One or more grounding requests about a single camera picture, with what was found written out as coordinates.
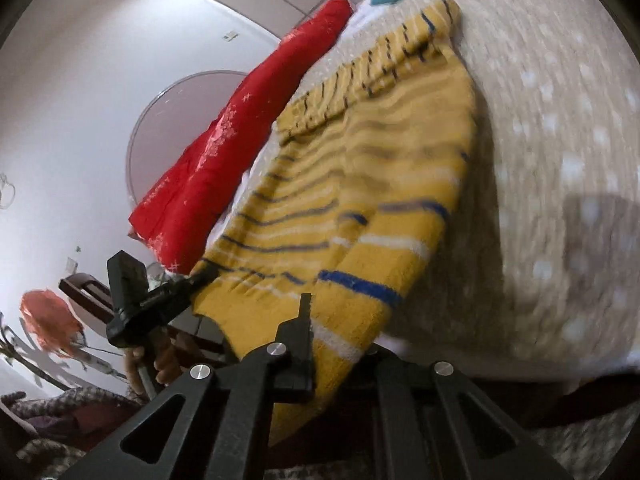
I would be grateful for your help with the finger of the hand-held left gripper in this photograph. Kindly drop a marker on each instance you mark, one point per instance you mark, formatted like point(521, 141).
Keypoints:
point(192, 285)

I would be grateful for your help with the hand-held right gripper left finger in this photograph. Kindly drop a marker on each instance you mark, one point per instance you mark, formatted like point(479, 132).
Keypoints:
point(300, 355)

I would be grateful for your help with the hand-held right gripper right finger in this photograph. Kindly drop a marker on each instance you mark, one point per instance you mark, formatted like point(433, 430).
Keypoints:
point(440, 410)

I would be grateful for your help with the yellow striped blanket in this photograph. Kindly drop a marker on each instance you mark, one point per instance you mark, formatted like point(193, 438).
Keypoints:
point(350, 185)

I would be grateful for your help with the person's left hand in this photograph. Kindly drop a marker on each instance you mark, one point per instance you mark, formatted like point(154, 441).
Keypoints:
point(170, 360)

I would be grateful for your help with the orange flower decoration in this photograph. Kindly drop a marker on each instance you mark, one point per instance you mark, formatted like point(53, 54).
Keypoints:
point(50, 320)

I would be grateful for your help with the patterned grey blanket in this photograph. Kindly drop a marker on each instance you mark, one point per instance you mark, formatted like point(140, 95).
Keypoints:
point(60, 405)

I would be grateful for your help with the red patterned pillow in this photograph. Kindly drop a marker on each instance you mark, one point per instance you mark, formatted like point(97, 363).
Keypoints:
point(225, 150)

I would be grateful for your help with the rounded beige headboard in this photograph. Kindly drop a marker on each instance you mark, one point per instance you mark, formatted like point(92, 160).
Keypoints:
point(170, 125)

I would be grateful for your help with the beige dotted quilt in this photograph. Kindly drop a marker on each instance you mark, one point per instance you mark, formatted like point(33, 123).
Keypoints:
point(550, 160)

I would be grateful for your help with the white wall switch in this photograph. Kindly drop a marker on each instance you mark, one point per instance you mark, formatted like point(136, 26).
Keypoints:
point(230, 36)

